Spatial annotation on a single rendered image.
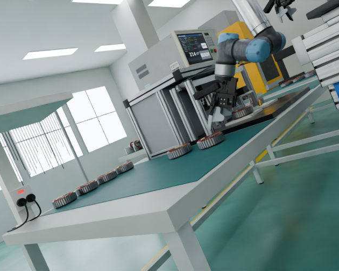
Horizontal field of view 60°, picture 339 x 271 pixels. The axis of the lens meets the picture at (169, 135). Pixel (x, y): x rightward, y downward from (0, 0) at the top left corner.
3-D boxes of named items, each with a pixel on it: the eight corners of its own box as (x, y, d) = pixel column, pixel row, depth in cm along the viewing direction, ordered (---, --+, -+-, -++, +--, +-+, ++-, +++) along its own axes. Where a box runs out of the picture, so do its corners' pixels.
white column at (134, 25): (208, 153, 592) (141, -2, 577) (196, 161, 558) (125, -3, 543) (189, 158, 625) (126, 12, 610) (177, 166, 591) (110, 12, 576)
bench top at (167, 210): (341, 75, 225) (339, 69, 225) (176, 232, 60) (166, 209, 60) (230, 117, 292) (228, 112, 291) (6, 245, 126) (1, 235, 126)
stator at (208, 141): (228, 136, 123) (224, 128, 123) (221, 143, 113) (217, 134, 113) (204, 145, 128) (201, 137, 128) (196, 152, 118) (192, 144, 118)
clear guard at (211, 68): (261, 59, 146) (256, 48, 146) (241, 65, 128) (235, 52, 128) (209, 84, 168) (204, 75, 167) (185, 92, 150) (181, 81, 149)
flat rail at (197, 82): (244, 70, 188) (242, 65, 188) (191, 87, 141) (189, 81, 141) (242, 71, 188) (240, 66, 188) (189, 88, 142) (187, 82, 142)
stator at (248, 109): (256, 109, 151) (254, 102, 151) (249, 114, 142) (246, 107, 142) (238, 116, 158) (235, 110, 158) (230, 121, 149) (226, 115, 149)
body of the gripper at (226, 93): (231, 110, 110) (235, 78, 107) (209, 107, 114) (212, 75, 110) (235, 107, 117) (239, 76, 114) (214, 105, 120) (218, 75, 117)
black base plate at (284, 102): (310, 90, 169) (309, 86, 169) (274, 118, 121) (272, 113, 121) (239, 116, 200) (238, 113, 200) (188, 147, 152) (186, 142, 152)
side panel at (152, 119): (187, 147, 153) (162, 89, 152) (184, 148, 151) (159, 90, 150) (152, 158, 172) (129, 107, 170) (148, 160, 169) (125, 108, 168)
